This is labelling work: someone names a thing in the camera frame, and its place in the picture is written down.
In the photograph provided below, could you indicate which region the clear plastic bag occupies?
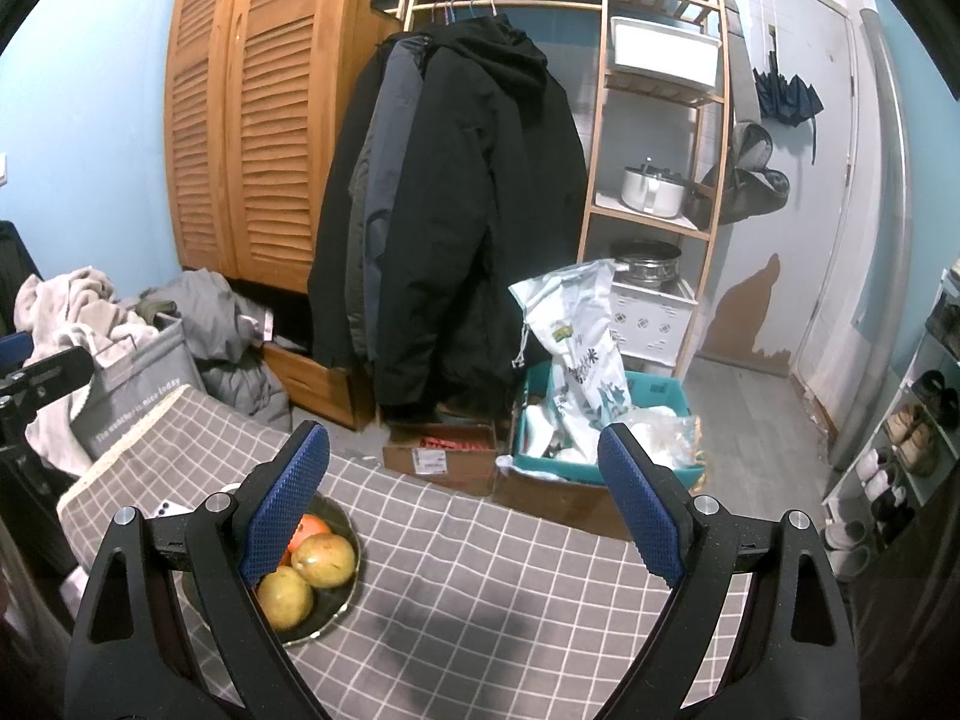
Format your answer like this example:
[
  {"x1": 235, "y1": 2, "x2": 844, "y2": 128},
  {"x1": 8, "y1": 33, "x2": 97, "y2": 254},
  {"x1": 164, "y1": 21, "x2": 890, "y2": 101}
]
[{"x1": 626, "y1": 405, "x2": 700, "y2": 471}]

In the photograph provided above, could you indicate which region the wooden shelf rack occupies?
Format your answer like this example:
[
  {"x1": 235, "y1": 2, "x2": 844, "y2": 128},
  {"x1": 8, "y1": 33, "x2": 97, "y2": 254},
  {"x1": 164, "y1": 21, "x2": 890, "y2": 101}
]
[{"x1": 577, "y1": 0, "x2": 734, "y2": 385}]

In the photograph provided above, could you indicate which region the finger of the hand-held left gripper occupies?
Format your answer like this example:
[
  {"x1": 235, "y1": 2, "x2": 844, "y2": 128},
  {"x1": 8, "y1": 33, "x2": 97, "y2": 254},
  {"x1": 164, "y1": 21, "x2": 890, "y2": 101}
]
[{"x1": 0, "y1": 345, "x2": 96, "y2": 430}]

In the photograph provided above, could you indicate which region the dark glass plate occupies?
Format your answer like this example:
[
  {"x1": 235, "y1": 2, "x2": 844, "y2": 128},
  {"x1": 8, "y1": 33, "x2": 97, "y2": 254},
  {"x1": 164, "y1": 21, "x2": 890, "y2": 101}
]
[{"x1": 180, "y1": 491, "x2": 366, "y2": 646}]

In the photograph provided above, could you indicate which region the wooden louvered wardrobe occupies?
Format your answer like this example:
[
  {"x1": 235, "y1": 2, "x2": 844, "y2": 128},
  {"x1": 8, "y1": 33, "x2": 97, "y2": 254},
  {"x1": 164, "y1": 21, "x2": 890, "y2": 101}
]
[{"x1": 163, "y1": 0, "x2": 385, "y2": 295}]

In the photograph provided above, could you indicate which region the grey metal pipe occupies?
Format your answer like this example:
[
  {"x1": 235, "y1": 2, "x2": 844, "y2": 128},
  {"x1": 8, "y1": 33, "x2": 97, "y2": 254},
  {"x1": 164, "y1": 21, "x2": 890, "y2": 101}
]
[{"x1": 823, "y1": 7, "x2": 914, "y2": 467}]

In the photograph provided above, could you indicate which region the white door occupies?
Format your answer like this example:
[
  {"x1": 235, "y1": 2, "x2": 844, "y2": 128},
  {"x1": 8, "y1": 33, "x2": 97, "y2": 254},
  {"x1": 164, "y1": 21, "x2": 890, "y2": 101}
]
[{"x1": 739, "y1": 0, "x2": 861, "y2": 392}]

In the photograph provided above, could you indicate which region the grey tote bag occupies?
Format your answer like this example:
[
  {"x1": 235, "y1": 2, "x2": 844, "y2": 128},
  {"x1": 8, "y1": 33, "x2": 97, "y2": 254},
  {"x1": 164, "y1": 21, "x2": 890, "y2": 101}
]
[{"x1": 71, "y1": 319, "x2": 190, "y2": 464}]

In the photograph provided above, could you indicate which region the wooden clothes rail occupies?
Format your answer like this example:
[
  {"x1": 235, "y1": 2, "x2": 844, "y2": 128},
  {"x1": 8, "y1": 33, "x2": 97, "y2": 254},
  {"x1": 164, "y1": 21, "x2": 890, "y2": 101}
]
[{"x1": 405, "y1": 0, "x2": 606, "y2": 17}]

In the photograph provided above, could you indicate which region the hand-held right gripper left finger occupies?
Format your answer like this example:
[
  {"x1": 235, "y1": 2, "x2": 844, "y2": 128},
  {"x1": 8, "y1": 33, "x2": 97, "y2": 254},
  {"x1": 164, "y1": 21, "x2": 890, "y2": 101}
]
[{"x1": 64, "y1": 420, "x2": 331, "y2": 720}]

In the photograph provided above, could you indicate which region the white printed rice bag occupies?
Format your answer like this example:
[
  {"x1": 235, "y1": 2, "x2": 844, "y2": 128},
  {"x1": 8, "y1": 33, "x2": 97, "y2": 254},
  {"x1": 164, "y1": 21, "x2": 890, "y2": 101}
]
[{"x1": 508, "y1": 259, "x2": 632, "y2": 464}]

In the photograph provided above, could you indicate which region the white patterned storage box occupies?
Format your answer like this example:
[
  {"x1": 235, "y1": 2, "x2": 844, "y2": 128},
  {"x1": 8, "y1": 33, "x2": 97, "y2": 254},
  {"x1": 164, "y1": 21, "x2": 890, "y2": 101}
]
[{"x1": 607, "y1": 277, "x2": 700, "y2": 370}]

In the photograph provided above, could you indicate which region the white shoe rack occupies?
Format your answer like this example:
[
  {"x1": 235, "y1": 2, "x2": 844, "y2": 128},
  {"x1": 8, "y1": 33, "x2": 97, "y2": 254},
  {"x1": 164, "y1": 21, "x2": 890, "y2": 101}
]
[{"x1": 821, "y1": 262, "x2": 960, "y2": 580}]

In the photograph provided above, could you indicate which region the large white plastic bin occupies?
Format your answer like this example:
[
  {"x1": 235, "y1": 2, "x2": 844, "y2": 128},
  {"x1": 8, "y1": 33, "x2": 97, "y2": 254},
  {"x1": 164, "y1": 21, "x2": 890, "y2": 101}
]
[{"x1": 609, "y1": 16, "x2": 722, "y2": 89}]

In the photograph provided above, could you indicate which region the dark cloth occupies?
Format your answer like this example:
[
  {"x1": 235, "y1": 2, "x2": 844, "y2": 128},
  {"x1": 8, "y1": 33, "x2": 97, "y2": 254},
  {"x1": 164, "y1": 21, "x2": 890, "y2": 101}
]
[{"x1": 846, "y1": 525, "x2": 960, "y2": 720}]

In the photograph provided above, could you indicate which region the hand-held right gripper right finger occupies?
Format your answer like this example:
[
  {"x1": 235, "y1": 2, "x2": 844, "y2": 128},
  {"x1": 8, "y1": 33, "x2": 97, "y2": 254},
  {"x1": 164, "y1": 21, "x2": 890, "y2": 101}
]
[{"x1": 598, "y1": 422, "x2": 860, "y2": 720}]

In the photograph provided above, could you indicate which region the olive hanging bag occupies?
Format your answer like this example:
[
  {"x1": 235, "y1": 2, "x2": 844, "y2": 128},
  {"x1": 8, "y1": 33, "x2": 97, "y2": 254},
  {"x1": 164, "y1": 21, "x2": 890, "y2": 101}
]
[{"x1": 701, "y1": 124, "x2": 791, "y2": 227}]

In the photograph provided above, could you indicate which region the wooden drawer unit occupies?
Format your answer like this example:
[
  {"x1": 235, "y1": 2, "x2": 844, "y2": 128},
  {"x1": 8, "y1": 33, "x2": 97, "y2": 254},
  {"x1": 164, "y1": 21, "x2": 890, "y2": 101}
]
[{"x1": 259, "y1": 341, "x2": 377, "y2": 434}]

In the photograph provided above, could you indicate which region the grey checked tablecloth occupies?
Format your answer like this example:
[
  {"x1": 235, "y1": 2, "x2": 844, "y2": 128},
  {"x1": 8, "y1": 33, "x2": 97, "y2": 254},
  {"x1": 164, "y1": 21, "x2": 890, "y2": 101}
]
[{"x1": 56, "y1": 386, "x2": 758, "y2": 720}]

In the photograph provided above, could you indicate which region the teal box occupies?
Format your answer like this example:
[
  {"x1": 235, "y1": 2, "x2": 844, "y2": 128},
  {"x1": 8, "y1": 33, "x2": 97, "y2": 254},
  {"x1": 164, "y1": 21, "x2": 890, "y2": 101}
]
[{"x1": 510, "y1": 364, "x2": 708, "y2": 486}]

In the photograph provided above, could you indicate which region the white cooking pot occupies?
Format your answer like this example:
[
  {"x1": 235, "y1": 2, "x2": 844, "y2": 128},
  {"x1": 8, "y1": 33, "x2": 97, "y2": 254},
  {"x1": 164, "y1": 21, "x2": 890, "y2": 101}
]
[{"x1": 621, "y1": 161, "x2": 689, "y2": 216}]

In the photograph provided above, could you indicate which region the large cardboard box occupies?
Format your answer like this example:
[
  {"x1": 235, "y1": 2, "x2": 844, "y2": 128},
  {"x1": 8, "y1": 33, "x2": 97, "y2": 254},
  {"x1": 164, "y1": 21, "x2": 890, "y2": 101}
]
[{"x1": 491, "y1": 457, "x2": 636, "y2": 542}]

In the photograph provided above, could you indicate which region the orange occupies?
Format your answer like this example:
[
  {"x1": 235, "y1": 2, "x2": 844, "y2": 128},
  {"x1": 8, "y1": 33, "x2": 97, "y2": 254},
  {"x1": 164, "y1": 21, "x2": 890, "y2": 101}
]
[{"x1": 289, "y1": 514, "x2": 332, "y2": 548}]

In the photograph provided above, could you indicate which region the steel steamer pot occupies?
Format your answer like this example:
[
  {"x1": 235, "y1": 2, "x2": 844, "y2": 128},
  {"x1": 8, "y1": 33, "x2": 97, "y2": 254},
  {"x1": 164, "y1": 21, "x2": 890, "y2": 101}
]
[{"x1": 609, "y1": 240, "x2": 685, "y2": 291}]

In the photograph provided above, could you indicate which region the flat cardboard box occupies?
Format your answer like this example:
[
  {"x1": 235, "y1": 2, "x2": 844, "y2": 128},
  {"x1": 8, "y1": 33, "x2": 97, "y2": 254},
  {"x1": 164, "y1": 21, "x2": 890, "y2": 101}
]
[{"x1": 382, "y1": 420, "x2": 501, "y2": 498}]

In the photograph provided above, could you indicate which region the grey jacket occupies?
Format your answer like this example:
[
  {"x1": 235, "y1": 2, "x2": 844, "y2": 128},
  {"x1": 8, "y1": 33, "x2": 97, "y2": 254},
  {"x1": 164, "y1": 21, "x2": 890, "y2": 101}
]
[{"x1": 307, "y1": 34, "x2": 430, "y2": 370}]

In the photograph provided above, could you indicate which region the black hooded jacket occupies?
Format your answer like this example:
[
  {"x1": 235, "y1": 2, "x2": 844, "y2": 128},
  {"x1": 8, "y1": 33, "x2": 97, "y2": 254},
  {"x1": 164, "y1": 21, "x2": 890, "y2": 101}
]
[{"x1": 371, "y1": 11, "x2": 590, "y2": 412}]

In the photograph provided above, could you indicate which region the blue umbrella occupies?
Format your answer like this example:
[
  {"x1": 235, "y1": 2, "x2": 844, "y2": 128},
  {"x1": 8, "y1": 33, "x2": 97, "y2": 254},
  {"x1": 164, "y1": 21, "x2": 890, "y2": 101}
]
[{"x1": 752, "y1": 67, "x2": 826, "y2": 167}]

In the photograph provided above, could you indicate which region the yellow pear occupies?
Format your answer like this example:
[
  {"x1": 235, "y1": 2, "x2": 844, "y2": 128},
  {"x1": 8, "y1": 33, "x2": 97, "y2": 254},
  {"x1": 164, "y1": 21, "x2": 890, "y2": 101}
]
[
  {"x1": 256, "y1": 566, "x2": 314, "y2": 632},
  {"x1": 291, "y1": 532, "x2": 357, "y2": 589}
]

